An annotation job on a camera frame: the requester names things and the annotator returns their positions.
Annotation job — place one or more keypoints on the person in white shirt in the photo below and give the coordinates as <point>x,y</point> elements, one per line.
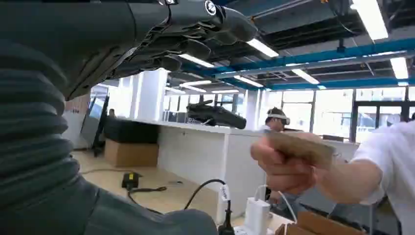
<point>395,162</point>

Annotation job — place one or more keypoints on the white headset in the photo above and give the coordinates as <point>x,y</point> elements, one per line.
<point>281,117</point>

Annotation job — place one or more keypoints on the wooden card box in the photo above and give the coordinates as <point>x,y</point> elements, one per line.
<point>319,225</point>

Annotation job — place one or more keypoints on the ribbed grey left arm sleeve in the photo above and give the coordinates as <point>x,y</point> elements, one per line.
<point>32,129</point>

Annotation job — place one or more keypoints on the person wearing headset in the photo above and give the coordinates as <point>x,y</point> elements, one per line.
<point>275,124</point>

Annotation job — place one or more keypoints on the white counter partition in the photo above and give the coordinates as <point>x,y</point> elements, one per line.
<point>201,152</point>

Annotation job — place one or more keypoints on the dark spare robot hand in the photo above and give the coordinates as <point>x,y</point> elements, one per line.
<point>217,116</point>

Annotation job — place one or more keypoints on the brown cardboard box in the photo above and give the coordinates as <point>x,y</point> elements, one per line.
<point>131,154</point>

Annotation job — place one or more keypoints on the brown card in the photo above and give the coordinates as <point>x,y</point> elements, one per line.
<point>301,147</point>

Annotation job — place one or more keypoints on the leaning dark board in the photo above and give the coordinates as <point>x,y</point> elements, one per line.
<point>97,126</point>

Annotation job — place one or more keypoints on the distant person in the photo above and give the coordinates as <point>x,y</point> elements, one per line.
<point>112,113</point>

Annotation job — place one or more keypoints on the long ceiling light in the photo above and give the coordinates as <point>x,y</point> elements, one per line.
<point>399,68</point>
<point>225,91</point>
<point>371,19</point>
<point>248,81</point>
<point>195,83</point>
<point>262,48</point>
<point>196,60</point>
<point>305,76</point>

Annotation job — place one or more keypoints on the black adapter with yellow label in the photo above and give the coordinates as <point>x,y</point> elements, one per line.
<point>130,180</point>

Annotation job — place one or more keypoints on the white charger block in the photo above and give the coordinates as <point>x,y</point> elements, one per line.
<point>256,215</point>

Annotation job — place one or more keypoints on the person's hand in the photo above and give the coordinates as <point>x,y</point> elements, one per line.
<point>278,172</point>

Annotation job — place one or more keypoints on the black case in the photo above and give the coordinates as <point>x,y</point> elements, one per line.
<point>129,129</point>

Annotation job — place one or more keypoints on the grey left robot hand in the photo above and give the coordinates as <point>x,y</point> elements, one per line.
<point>81,32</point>

